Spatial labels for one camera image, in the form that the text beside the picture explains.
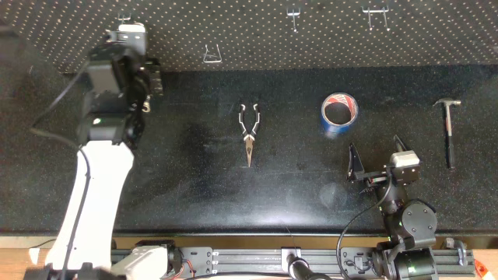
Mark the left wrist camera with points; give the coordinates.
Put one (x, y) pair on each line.
(132, 37)

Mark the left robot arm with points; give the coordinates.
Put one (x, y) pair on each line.
(101, 186)

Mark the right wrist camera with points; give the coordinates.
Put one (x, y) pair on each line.
(405, 165)

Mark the black pegboard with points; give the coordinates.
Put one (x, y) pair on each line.
(253, 35)

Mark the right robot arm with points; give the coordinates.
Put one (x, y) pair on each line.
(416, 225)

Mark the mounting rail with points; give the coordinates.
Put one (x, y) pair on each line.
(249, 262)

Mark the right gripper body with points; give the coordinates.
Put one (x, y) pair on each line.
(373, 177)

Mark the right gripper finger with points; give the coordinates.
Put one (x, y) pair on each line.
(400, 145)
(355, 163)

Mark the hammer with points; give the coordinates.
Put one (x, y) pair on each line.
(449, 136)

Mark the roll of blue tape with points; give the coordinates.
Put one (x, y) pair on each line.
(334, 126)

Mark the black and white pliers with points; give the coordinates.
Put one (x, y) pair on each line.
(249, 145)

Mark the metal hook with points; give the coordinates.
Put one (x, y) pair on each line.
(212, 60)
(375, 11)
(293, 19)
(124, 17)

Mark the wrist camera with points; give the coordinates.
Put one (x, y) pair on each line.
(132, 37)
(405, 165)

